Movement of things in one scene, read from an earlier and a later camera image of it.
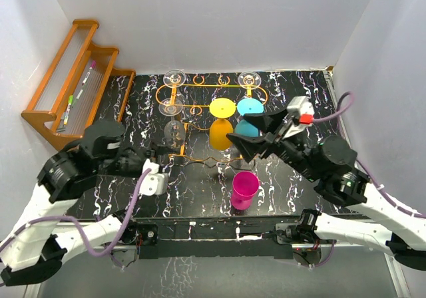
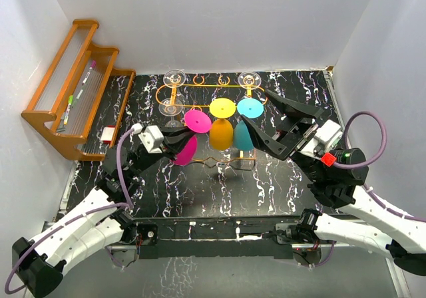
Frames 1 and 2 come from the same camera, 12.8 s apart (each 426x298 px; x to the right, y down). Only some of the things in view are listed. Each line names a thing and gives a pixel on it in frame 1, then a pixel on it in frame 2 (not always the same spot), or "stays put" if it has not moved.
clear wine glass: x=174 y=78 stays put
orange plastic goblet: x=221 y=108 stays put
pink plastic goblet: x=245 y=184 → x=199 y=122
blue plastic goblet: x=248 y=106 stays put
